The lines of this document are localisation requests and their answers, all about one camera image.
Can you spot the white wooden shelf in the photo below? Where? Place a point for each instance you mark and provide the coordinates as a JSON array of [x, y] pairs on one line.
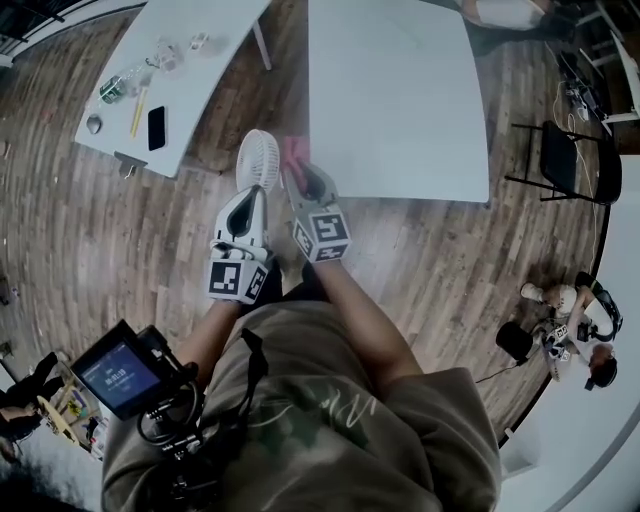
[[522, 452]]

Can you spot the person's right forearm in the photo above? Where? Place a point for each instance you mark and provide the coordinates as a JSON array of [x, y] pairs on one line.
[[365, 330]]

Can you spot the person's black trousers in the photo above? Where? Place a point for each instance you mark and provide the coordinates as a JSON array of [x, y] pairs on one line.
[[300, 287]]

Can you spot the black smartphone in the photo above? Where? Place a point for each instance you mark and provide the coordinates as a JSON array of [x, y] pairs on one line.
[[156, 128]]

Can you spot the yellow pencil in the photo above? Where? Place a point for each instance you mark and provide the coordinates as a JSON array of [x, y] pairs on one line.
[[138, 114]]

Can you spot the pink cloth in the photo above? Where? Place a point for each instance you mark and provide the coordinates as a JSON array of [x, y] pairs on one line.
[[295, 152]]

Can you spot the clear plastic cup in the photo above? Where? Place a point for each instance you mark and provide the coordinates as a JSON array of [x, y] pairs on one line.
[[167, 57]]

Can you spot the person's left forearm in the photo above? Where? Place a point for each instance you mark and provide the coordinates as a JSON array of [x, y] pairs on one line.
[[205, 340]]

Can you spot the black chest camera rig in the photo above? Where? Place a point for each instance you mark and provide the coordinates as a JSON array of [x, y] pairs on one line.
[[175, 440]]

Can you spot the black chest monitor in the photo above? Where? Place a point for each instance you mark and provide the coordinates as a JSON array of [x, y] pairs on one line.
[[120, 375]]

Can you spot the white table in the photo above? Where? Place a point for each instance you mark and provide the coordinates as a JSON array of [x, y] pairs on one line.
[[200, 85], [395, 100]]

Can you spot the grey table clamp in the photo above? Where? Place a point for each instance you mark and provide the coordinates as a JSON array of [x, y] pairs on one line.
[[130, 161]]

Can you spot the small white desk fan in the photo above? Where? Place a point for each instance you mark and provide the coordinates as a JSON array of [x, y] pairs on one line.
[[257, 157]]

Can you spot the black folding chair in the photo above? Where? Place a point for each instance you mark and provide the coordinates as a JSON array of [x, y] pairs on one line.
[[560, 162]]

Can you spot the person's olive shirt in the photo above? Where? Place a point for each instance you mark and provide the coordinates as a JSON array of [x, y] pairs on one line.
[[320, 435]]

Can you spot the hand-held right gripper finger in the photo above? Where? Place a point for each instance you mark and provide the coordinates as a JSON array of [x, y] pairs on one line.
[[327, 187], [292, 197]]

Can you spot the grey computer mouse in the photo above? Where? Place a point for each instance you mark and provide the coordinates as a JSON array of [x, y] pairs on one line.
[[94, 124]]

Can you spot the white standing desk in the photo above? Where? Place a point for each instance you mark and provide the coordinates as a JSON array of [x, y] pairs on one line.
[[627, 75]]

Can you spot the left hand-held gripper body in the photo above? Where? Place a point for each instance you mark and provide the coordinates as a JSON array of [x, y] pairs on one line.
[[225, 280]]

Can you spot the black bucket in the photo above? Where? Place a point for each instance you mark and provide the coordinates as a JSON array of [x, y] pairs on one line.
[[514, 340]]

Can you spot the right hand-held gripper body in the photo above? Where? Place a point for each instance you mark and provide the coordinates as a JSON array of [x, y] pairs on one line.
[[325, 235]]

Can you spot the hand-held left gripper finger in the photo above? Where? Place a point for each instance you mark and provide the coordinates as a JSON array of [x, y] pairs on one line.
[[222, 235], [259, 220]]

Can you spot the yellow wooden toy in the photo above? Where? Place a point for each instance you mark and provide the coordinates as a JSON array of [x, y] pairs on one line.
[[57, 420]]

